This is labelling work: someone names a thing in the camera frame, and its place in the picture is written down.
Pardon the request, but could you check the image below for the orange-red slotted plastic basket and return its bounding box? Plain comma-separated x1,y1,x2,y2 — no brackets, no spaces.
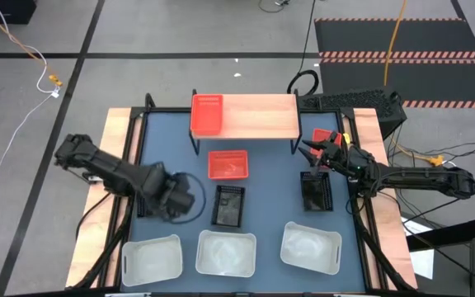
207,149,250,182
190,93,224,137
310,128,344,168

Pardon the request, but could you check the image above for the black slotted plastic basket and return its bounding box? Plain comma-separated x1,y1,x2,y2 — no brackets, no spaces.
136,192,156,219
299,170,334,213
210,184,247,229

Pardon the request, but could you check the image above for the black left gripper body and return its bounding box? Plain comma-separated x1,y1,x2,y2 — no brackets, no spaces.
153,162,196,219

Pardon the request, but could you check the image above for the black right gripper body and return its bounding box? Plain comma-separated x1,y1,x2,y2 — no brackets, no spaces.
317,132,350,169

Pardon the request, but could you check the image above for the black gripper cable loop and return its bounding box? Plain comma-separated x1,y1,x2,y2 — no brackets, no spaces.
167,172,208,225

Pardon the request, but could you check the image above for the black hazard-striped floor mat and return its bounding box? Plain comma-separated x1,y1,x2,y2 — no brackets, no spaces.
313,17,475,111

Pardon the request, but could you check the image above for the black floor cable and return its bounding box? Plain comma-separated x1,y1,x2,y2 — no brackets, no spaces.
285,0,321,96

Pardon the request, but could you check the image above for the white paper sheet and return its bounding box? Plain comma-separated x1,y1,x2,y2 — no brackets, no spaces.
401,216,435,281

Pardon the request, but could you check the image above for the orange cable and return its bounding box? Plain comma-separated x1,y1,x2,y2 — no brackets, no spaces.
0,1,63,87

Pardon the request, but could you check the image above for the wooden shelf with black legs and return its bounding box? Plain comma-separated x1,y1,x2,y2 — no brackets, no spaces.
189,88,303,157

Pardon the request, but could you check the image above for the black floor box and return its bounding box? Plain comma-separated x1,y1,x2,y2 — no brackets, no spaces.
0,0,38,25

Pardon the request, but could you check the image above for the black perforated computer case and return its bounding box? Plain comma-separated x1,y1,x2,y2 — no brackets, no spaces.
297,87,408,140

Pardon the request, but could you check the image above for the yellow cable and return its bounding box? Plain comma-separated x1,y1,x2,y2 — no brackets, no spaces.
383,0,408,87

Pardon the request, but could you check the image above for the white plastic bin with handles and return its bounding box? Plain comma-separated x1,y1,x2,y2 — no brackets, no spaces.
195,229,258,279
120,233,184,288
280,220,343,276

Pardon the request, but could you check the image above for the black desk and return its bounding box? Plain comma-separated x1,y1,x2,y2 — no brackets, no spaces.
405,216,475,252

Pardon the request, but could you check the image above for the white cable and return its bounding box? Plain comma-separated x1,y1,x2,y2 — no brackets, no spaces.
0,0,60,186

